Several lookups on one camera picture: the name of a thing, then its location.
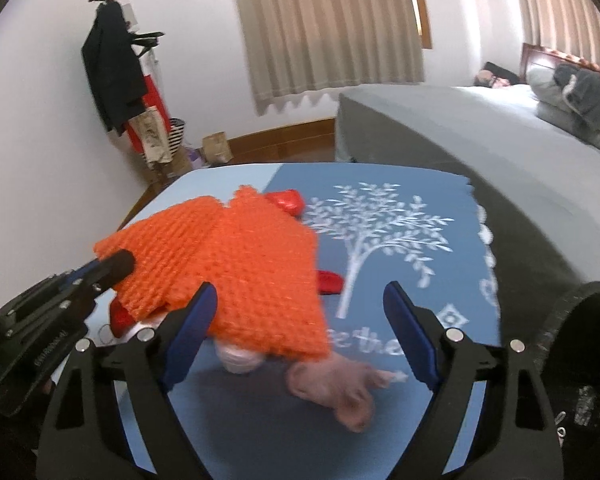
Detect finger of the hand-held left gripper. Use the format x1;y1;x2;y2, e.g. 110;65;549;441
50;249;137;313

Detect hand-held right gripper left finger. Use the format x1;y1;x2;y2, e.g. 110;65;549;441
37;281;218;480

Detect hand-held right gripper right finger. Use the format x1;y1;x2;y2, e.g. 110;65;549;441
382;281;563;480

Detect orange bubble mesh sheet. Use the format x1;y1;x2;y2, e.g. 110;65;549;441
94;185;331;361

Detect large tissue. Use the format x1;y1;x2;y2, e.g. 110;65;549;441
286;357;408;433

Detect red wrapper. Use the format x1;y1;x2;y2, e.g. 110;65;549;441
265;189;307;218
314;270;345;295
109;296;137;336

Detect black lined waste bin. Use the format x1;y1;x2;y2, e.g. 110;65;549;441
527;280;600;480

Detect small crumpled tissue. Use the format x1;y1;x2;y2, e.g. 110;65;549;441
215;339;263;376

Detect beige patterned bag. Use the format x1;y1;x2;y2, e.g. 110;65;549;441
130;107;173;165

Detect blue tree print tablecloth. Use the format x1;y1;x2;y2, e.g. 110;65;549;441
115;162;501;480

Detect striped bag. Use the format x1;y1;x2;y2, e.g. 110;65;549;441
169;117;187;153

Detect brown paper bag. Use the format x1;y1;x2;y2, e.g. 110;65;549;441
201;131;231;166

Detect red bag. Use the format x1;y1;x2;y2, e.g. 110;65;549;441
125;74;172;156

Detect black coat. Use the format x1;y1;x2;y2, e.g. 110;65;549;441
81;2;148;136

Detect grey sheeted bed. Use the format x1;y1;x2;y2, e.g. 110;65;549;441
334;82;600;341

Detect black hanger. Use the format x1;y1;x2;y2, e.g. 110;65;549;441
129;31;165;57

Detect grey clothes on pillows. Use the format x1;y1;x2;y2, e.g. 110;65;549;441
537;100;600;162

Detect pink plush item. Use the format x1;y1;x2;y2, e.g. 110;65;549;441
474;72;511;90

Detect black cushion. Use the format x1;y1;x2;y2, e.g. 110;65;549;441
482;61;521;86

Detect grey pillow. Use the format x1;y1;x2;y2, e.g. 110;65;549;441
525;62;600;111

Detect dark grey clothes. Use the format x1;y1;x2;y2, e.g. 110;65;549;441
554;62;600;130

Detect grey pillows and blanket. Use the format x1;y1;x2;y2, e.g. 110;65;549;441
521;42;600;86

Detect wide beige curtain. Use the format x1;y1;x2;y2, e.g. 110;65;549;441
225;0;426;117

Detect wooden window frame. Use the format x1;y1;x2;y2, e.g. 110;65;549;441
406;0;433;51

